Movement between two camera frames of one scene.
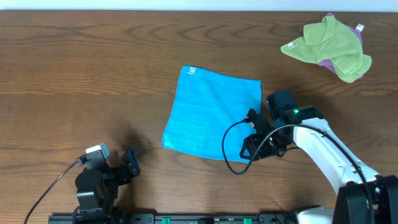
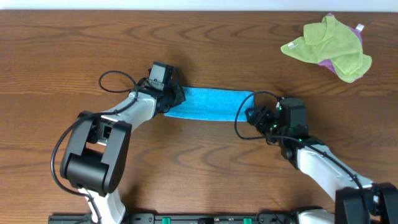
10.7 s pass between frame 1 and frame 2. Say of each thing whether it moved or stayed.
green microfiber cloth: stayed
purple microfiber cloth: stayed
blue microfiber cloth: moved
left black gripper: moved
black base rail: stayed
